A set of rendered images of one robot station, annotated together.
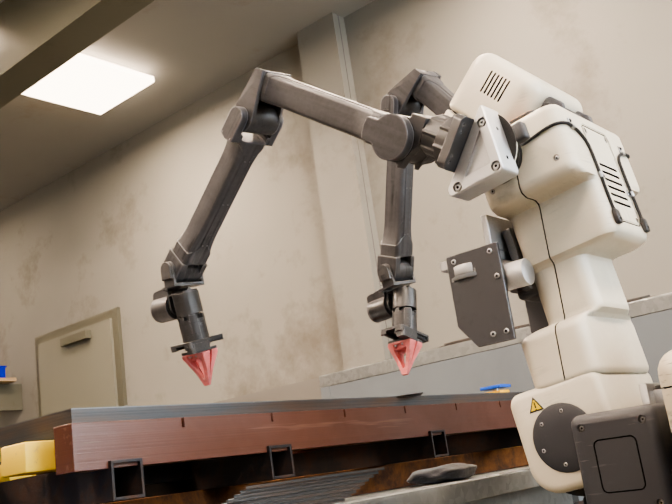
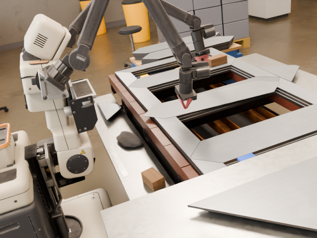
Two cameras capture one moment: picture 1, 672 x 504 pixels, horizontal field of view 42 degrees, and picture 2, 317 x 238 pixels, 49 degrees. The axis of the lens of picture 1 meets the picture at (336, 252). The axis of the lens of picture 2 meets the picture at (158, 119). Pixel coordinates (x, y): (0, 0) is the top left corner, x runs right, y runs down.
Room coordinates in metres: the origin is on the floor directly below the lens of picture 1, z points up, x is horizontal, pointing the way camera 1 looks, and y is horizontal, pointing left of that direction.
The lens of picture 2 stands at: (2.68, -1.33, 1.59)
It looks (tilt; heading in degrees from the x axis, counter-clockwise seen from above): 27 degrees down; 126
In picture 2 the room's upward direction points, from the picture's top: 9 degrees counter-clockwise
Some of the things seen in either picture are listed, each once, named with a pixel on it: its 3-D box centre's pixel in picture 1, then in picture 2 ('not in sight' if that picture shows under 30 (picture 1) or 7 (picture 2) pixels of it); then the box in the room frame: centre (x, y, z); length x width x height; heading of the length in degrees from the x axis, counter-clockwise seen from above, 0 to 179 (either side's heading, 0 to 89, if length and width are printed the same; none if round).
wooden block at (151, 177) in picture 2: not in sight; (153, 179); (1.92, -0.39, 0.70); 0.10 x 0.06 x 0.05; 154
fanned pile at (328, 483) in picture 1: (267, 498); (110, 108); (1.26, 0.14, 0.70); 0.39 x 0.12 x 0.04; 142
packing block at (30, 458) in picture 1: (30, 458); not in sight; (1.17, 0.44, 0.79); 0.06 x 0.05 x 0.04; 52
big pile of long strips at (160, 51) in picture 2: not in sight; (183, 48); (1.34, 1.01, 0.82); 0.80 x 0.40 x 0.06; 52
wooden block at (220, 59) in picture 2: not in sight; (216, 60); (1.79, 0.62, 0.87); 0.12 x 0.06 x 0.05; 57
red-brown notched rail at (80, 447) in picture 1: (425, 421); (148, 125); (1.75, -0.13, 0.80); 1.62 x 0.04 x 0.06; 142
